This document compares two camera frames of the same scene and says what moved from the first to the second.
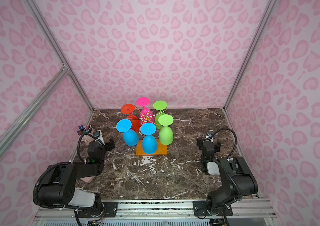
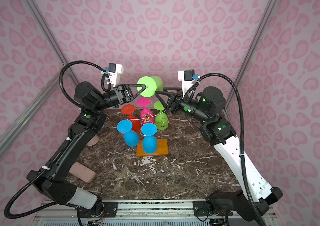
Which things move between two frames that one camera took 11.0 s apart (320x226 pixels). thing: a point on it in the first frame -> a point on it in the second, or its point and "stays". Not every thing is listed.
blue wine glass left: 130,136 stays
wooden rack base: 162,149 stays
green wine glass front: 165,133 -> 153,84
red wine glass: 129,108 stays
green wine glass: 159,105 stays
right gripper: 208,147 -> 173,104
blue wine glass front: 149,142 stays
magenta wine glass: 146,116 stays
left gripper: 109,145 -> 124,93
